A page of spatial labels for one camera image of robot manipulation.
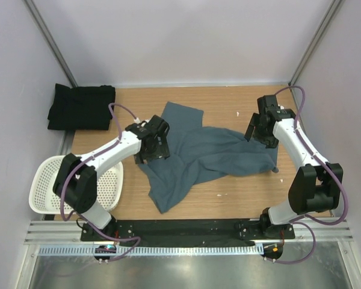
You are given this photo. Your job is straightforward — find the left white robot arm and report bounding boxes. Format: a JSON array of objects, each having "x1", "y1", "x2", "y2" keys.
[{"x1": 52, "y1": 115, "x2": 170, "y2": 241}]

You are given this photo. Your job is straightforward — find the aluminium corner post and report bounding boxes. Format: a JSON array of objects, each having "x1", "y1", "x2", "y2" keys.
[
  {"x1": 288, "y1": 0, "x2": 345, "y2": 87},
  {"x1": 23, "y1": 0, "x2": 78, "y2": 87}
]

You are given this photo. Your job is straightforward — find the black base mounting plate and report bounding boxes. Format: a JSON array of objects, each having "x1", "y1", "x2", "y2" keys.
[{"x1": 81, "y1": 219, "x2": 295, "y2": 241}]

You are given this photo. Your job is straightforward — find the left aluminium corner post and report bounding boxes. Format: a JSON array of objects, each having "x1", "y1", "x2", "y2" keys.
[{"x1": 23, "y1": 0, "x2": 78, "y2": 87}]

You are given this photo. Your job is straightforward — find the blue-grey t shirt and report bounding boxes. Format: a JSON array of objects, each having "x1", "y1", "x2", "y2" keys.
[{"x1": 139, "y1": 102, "x2": 279, "y2": 214}]

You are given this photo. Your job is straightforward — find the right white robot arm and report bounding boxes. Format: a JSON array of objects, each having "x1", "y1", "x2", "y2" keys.
[{"x1": 244, "y1": 95, "x2": 344, "y2": 238}]

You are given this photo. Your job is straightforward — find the folded black t shirt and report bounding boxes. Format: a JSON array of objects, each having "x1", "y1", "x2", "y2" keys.
[{"x1": 48, "y1": 84, "x2": 116, "y2": 131}]

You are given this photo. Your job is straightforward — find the white perforated plastic basket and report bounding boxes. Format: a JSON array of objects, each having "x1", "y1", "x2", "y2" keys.
[{"x1": 29, "y1": 155, "x2": 124, "y2": 214}]

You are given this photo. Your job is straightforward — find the right aluminium corner post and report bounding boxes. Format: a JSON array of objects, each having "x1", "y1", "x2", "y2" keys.
[{"x1": 288, "y1": 0, "x2": 345, "y2": 87}]

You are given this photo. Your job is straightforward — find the white slotted cable duct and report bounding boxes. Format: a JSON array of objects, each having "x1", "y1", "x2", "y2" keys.
[{"x1": 38, "y1": 243, "x2": 264, "y2": 257}]

